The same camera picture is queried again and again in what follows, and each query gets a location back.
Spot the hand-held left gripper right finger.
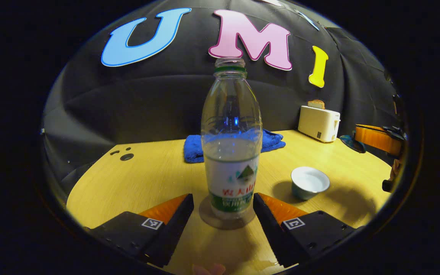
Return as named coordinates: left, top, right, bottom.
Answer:
left=253, top=192, right=358, bottom=268

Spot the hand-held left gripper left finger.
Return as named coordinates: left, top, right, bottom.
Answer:
left=84, top=193, right=195, bottom=268

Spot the round brown coaster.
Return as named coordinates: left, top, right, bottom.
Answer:
left=199, top=195, right=257, bottom=230

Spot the white teacup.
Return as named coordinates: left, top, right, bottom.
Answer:
left=290, top=166, right=331, bottom=201

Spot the clear plastic water bottle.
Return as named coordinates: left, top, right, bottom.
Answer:
left=201, top=57, right=264, bottom=222

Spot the white toaster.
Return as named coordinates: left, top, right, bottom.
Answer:
left=297, top=105, right=341, bottom=143

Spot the blue folded towel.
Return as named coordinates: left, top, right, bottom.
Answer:
left=183, top=129, right=286, bottom=164

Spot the black backdrop cloth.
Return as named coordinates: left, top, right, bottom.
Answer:
left=41, top=0, right=403, bottom=193

